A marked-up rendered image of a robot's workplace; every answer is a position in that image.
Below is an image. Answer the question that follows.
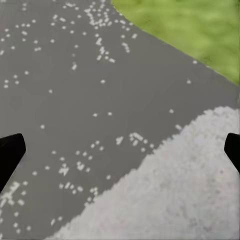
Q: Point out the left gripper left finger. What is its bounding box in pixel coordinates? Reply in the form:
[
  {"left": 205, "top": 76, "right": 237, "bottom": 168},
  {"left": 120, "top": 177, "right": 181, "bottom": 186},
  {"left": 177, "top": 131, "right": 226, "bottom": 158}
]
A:
[{"left": 0, "top": 133, "right": 26, "bottom": 193}]

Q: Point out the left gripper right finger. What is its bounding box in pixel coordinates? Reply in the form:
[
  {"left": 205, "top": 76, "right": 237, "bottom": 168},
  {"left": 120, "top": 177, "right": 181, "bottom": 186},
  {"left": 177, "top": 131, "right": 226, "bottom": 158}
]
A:
[{"left": 224, "top": 132, "right": 240, "bottom": 173}]

